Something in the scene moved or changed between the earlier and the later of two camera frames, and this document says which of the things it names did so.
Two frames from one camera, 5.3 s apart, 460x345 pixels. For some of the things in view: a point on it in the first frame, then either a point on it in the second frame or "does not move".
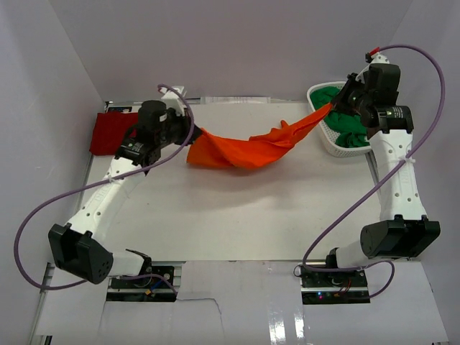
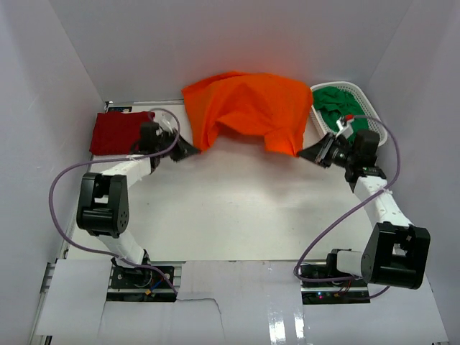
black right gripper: [340, 101] to [311, 153]
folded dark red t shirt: [109, 130] does not move
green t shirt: [351, 129] does not move
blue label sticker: [119, 108] does not move
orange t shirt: [261, 150] to [264, 106]
